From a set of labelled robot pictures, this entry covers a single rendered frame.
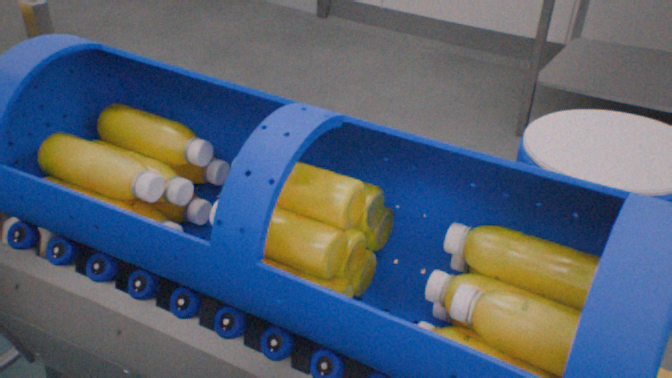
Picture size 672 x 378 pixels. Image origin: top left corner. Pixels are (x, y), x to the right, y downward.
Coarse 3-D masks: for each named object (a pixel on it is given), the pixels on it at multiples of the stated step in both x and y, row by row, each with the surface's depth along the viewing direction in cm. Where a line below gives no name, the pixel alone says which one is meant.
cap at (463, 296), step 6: (462, 288) 79; (468, 288) 79; (456, 294) 78; (462, 294) 78; (468, 294) 78; (456, 300) 78; (462, 300) 78; (468, 300) 78; (456, 306) 78; (462, 306) 78; (450, 312) 79; (456, 312) 78; (462, 312) 78; (456, 318) 79; (462, 318) 78
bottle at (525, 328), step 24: (480, 312) 76; (504, 312) 75; (528, 312) 74; (552, 312) 74; (480, 336) 77; (504, 336) 75; (528, 336) 73; (552, 336) 73; (528, 360) 75; (552, 360) 73
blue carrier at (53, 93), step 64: (0, 64) 99; (64, 64) 108; (128, 64) 112; (0, 128) 96; (64, 128) 112; (192, 128) 116; (256, 128) 85; (320, 128) 85; (384, 128) 87; (0, 192) 100; (64, 192) 93; (256, 192) 80; (384, 192) 102; (448, 192) 96; (512, 192) 90; (576, 192) 84; (128, 256) 94; (192, 256) 86; (256, 256) 80; (384, 256) 102; (448, 256) 99; (640, 256) 66; (320, 320) 79; (384, 320) 74; (640, 320) 64
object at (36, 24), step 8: (24, 0) 155; (40, 0) 155; (24, 8) 155; (32, 8) 153; (40, 8) 155; (24, 16) 156; (32, 16) 154; (40, 16) 155; (48, 16) 157; (24, 24) 157; (32, 24) 156; (40, 24) 156; (48, 24) 157; (32, 32) 157; (40, 32) 156; (48, 32) 158
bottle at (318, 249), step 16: (272, 224) 87; (288, 224) 86; (304, 224) 86; (320, 224) 86; (272, 240) 86; (288, 240) 85; (304, 240) 85; (320, 240) 84; (336, 240) 85; (272, 256) 87; (288, 256) 86; (304, 256) 84; (320, 256) 83; (336, 256) 87; (304, 272) 86; (320, 272) 84; (336, 272) 88
